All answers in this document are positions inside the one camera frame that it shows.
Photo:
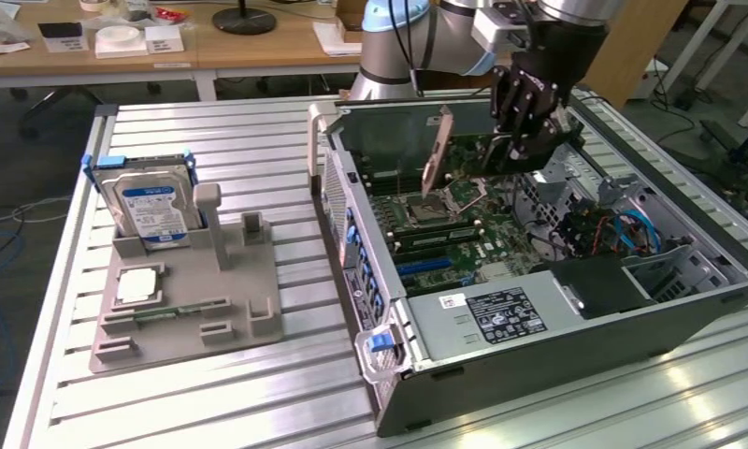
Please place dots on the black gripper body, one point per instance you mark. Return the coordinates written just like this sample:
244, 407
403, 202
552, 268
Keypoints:
562, 51

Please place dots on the graphics card with metal bracket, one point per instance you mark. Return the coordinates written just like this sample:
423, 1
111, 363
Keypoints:
436, 154

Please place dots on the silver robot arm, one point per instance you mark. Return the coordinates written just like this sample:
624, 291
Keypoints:
387, 56

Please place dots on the wooden cabinet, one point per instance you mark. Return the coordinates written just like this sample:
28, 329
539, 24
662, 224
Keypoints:
648, 47

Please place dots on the metal disk bay cage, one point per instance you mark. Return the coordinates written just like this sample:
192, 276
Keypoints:
679, 271
548, 196

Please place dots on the metal socket cover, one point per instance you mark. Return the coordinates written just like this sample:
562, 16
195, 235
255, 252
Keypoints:
467, 192

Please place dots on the black RAM slot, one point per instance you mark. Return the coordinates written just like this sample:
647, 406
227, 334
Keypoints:
402, 186
399, 174

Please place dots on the CPU socket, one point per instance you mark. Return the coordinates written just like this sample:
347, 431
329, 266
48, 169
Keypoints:
426, 210

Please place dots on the white folded carton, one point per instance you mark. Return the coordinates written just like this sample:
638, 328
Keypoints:
336, 39

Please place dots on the green motherboard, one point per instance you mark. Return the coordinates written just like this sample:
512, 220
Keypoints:
474, 243

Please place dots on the cardboard box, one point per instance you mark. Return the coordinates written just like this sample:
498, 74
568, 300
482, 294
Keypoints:
350, 14

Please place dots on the dark RAM stick with label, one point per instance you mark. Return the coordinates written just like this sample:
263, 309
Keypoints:
436, 237

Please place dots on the black equipment stand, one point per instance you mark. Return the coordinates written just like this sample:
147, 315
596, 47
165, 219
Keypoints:
742, 159

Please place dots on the blue expansion slot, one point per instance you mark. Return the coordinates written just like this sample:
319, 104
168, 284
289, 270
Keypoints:
424, 266

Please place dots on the black plastic air shroud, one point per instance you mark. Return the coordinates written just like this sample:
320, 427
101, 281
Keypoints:
599, 285

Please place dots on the black round lamp base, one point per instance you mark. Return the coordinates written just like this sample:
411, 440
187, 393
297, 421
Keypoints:
244, 21

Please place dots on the silver power supply unit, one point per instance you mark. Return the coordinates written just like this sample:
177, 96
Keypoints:
448, 327

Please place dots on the open dark grey PC case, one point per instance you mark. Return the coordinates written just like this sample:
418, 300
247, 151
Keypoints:
536, 355

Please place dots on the blue case latch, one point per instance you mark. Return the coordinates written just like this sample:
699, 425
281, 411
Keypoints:
379, 340

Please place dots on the white box with label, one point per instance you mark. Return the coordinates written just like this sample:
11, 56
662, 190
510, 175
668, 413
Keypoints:
163, 39

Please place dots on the red packet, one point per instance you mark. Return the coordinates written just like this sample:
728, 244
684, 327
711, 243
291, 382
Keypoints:
168, 14

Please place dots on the hard disk with blue rails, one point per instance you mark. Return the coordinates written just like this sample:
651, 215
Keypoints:
149, 206

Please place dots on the white tape holder block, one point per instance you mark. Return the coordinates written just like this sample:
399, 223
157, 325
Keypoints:
121, 42

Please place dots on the grey parts rack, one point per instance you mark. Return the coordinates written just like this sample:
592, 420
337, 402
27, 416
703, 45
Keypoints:
193, 290

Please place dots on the tape roll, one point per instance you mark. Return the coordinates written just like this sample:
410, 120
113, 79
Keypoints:
92, 4

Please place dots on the silver CPU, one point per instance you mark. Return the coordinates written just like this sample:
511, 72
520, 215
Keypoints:
136, 286

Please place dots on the green RAM stick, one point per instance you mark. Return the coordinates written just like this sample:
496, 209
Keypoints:
161, 312

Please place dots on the white box with black lid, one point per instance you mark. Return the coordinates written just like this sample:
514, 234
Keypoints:
63, 37

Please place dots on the white paper label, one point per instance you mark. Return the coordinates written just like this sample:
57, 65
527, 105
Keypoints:
7, 47

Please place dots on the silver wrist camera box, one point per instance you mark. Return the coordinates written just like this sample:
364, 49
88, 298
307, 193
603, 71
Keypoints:
499, 28

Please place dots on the white table frame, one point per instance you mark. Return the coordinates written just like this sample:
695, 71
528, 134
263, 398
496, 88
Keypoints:
696, 39

